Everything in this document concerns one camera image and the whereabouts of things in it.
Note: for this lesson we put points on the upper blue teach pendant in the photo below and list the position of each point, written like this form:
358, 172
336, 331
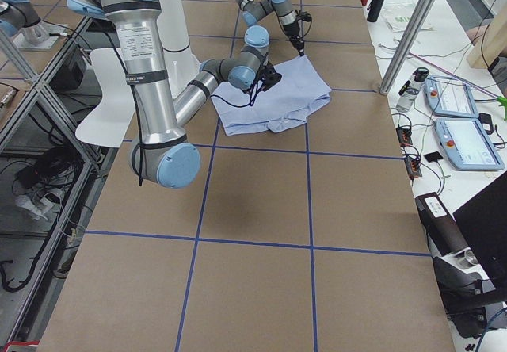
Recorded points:
448, 97

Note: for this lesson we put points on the light blue striped shirt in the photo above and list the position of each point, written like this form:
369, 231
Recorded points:
300, 92

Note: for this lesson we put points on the black thermos bottle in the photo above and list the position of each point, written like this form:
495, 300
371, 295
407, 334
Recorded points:
374, 10

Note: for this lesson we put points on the aluminium frame post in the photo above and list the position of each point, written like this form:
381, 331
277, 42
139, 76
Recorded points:
416, 21

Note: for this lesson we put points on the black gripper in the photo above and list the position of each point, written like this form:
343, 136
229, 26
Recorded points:
259, 82
292, 32

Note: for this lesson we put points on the metal reacher grabber tool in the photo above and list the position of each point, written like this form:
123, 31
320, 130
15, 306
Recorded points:
496, 97

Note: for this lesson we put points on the black monitor screen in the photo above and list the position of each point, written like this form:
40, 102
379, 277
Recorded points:
482, 222

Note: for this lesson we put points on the lower blue teach pendant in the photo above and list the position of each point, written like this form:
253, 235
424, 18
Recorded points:
466, 145

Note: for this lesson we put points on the clear water bottle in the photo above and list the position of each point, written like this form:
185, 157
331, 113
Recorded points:
410, 90

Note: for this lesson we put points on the blue teach pendant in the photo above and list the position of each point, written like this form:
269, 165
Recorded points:
448, 97
466, 145

